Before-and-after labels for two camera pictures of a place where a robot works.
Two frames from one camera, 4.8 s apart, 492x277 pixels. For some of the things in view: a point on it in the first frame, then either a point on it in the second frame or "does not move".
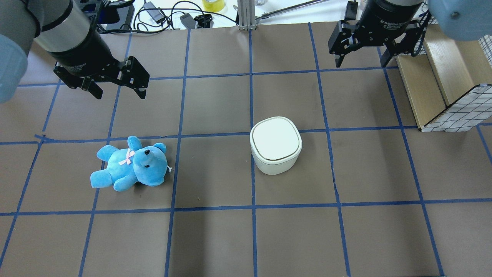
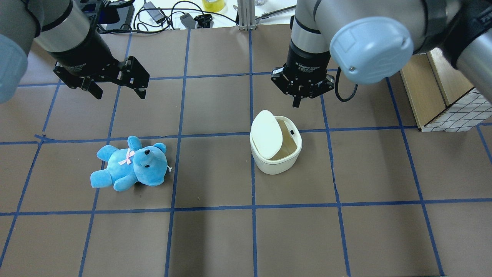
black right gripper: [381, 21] -> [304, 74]
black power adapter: [156, 15] does not move
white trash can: [276, 144] does not move
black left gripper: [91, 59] does not move
